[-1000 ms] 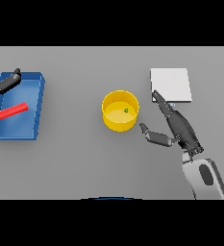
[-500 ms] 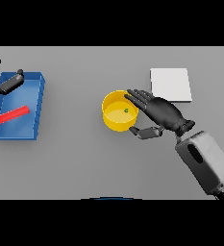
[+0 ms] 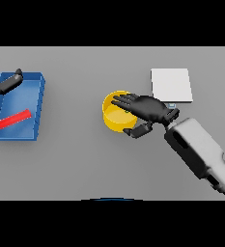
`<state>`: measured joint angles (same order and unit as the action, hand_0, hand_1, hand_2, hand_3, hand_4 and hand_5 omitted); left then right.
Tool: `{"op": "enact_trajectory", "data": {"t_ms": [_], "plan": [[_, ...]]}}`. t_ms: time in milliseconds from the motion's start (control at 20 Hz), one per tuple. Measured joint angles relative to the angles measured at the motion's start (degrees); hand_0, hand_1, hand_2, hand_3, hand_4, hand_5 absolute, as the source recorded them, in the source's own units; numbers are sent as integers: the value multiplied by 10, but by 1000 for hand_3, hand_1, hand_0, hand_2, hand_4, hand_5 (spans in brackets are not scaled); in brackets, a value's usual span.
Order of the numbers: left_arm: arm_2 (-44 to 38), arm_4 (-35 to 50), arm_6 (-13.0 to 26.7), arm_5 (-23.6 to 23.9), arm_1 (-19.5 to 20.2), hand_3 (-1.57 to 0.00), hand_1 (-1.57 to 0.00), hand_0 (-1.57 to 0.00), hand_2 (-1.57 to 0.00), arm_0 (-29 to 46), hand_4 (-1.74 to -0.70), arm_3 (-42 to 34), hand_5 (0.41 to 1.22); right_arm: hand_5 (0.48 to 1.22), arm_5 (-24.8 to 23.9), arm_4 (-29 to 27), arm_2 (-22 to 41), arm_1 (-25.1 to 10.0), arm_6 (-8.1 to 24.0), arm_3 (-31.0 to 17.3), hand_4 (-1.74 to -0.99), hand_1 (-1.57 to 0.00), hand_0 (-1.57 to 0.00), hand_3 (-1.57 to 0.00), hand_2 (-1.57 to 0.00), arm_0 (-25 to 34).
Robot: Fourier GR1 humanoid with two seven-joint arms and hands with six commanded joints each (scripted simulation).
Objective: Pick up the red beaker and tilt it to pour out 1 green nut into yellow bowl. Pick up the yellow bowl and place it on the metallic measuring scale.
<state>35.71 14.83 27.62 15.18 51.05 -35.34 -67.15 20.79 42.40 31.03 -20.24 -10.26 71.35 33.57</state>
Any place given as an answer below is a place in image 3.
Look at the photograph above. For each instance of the red beaker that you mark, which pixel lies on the red beaker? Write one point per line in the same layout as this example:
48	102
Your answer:
10	120

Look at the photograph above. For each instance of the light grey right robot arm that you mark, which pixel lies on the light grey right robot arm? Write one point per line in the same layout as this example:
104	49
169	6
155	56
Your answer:
199	151

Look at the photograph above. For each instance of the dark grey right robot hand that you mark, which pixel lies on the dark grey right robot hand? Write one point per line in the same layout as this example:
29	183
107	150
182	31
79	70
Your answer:
148	107

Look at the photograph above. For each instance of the blue tray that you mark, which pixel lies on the blue tray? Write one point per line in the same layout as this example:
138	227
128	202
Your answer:
19	107

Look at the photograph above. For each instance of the pale square measuring scale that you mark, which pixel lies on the pale square measuring scale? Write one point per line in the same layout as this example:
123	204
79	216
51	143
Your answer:
171	85

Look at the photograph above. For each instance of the yellow bowl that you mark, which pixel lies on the yellow bowl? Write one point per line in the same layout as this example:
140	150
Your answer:
117	115

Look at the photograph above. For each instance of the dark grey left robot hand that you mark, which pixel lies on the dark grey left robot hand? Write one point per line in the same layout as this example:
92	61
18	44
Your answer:
7	83

